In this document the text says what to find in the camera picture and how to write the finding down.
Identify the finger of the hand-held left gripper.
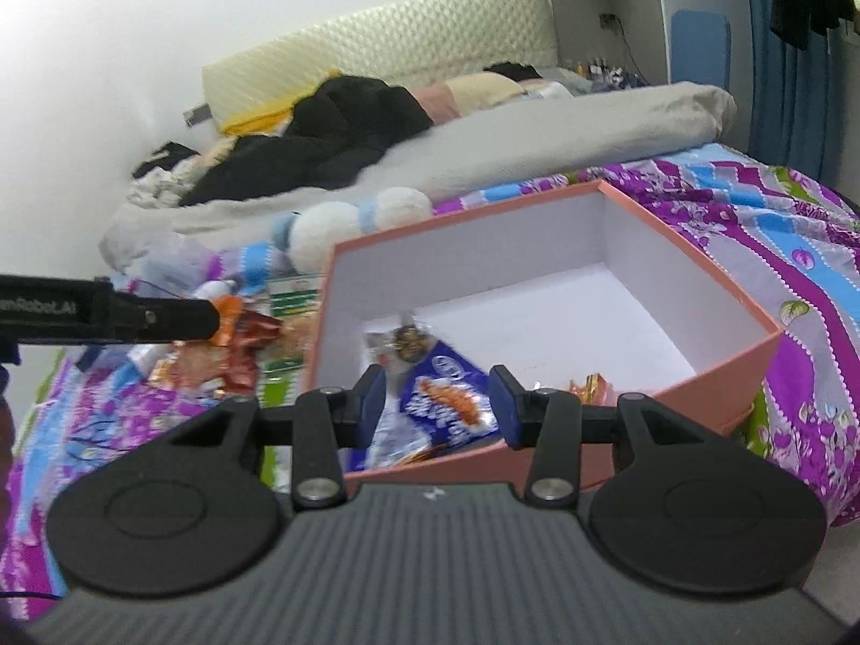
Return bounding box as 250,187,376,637
111,292,221,345

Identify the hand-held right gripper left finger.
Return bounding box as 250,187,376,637
161,363,389,506

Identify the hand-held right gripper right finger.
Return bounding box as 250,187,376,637
488,364,700,506

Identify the pink cardboard box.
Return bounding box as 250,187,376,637
305,180,785,493

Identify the blue snack packet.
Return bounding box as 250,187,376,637
366,339,503,472

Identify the clear snack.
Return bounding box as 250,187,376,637
366,319,432,378

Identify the shiny red snack packet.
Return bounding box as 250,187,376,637
213,296,284,392

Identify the small red snack packet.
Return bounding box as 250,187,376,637
568,374,615,405

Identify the clear plastic bag blue print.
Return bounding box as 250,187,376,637
127,235,224,298

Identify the orange green snack packet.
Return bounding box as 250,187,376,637
267,318,318,378

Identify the green label packet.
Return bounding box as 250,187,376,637
267,275,327,318

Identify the pile of clothes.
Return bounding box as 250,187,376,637
127,141,204,207

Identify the white and blue plush toy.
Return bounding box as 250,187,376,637
272,187,434,274

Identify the yellow pillow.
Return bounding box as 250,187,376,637
221,97,305,140

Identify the black garment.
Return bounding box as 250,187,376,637
178,74,435,207

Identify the grey blanket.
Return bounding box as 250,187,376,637
101,81,738,271

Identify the beige pink pillow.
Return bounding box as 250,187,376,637
410,70,533,126

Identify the cream quilted headboard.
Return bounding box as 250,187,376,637
202,0,560,140

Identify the blue board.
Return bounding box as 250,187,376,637
670,9,732,93

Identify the blue curtain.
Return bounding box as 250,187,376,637
746,0,842,184

